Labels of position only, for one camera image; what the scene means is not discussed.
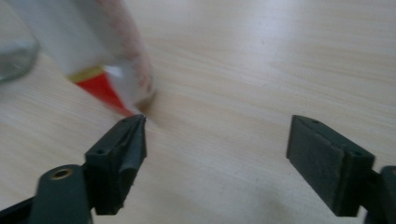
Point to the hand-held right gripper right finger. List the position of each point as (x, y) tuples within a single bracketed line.
[(327, 168)]

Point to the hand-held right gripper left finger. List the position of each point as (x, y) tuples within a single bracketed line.
[(115, 161)]

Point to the red and white spout pouch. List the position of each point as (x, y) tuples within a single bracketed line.
[(81, 37)]

